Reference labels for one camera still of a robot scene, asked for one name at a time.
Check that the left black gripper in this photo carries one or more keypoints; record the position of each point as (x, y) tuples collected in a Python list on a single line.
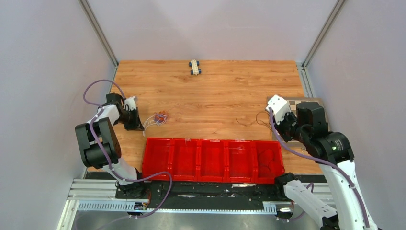
[(136, 125)]

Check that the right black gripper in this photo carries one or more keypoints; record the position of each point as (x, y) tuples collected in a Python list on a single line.
[(287, 115)]

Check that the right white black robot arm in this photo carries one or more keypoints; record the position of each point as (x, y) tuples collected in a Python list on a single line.
[(333, 153)]

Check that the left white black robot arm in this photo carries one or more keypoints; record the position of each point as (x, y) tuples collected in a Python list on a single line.
[(99, 146)]

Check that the wooden chessboard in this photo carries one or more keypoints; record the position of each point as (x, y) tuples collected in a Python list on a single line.
[(293, 101)]

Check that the red bin rightmost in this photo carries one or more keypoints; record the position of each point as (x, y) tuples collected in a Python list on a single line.
[(269, 161)]

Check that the red bin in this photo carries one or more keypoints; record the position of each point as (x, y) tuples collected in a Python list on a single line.
[(212, 161), (156, 156), (241, 166), (269, 161), (185, 159)]

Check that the red bin middle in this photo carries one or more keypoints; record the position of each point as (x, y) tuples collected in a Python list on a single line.
[(212, 161)]

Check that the white blue toy car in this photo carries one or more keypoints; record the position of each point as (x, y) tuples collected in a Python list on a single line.
[(194, 65)]

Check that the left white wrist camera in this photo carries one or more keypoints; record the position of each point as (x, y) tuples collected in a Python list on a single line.
[(130, 103)]

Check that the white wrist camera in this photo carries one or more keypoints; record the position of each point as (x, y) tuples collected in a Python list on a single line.
[(278, 107), (130, 103)]

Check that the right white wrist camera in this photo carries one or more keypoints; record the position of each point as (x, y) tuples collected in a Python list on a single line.
[(278, 107)]

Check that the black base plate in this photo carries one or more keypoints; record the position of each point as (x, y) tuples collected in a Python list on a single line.
[(215, 196)]

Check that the aluminium frame rail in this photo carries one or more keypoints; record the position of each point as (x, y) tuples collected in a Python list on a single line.
[(105, 190)]

